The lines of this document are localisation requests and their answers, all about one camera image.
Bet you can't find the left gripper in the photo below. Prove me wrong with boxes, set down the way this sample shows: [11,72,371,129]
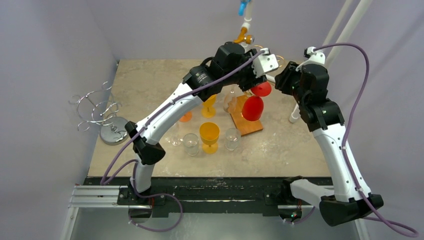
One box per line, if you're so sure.
[222,49,267,90]

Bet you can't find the clear tall flute glass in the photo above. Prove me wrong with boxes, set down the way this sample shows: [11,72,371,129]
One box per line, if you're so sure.
[223,85,237,114]

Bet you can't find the red plastic wine glass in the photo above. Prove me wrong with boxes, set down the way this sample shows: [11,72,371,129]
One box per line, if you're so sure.
[241,81,272,122]

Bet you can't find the gold rack with wooden base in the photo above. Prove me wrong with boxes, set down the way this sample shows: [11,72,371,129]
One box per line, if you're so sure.
[228,44,286,137]

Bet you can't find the clear short glass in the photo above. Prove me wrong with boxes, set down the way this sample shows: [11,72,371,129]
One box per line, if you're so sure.
[183,133,199,157]
[224,128,241,151]

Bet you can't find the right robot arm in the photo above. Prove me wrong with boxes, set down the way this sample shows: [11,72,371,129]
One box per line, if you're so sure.
[275,61,384,227]

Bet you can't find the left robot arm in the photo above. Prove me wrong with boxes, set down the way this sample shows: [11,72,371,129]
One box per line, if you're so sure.
[125,42,278,205]

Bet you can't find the clear wine glass left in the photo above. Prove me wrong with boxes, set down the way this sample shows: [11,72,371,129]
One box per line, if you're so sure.
[166,122,182,147]

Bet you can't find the chrome wine glass rack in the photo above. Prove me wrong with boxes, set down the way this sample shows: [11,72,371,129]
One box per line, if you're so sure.
[68,81,129,146]

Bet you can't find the yellow plastic goblet far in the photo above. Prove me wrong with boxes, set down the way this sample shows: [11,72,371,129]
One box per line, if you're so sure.
[201,94,217,118]

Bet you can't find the yellow plastic goblet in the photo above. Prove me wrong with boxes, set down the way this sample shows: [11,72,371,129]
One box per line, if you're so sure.
[199,122,220,154]
[201,94,217,118]

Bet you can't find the orange plastic goblet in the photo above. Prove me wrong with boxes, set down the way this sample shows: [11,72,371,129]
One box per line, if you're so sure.
[179,111,193,123]

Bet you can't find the yellow plastic goblet near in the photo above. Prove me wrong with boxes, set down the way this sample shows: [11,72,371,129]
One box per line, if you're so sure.
[199,122,220,154]

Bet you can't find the brass faucet with blue handle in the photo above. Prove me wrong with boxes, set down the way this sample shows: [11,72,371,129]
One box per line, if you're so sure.
[233,0,254,45]

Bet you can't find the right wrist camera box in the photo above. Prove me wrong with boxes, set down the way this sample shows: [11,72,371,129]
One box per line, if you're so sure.
[302,46,326,66]

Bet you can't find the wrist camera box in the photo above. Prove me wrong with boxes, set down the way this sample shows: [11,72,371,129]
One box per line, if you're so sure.
[252,48,280,78]
[302,46,326,66]

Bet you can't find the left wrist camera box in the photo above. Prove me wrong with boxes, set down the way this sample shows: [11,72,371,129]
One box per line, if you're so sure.
[252,48,280,78]

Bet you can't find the white pvc pipe frame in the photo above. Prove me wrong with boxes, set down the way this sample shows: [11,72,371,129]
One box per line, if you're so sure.
[237,0,375,124]

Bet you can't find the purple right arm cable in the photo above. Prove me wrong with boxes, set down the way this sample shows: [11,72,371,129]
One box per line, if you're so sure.
[284,42,420,238]

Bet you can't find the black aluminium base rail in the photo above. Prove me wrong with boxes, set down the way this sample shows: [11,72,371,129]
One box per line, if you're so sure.
[69,177,312,220]

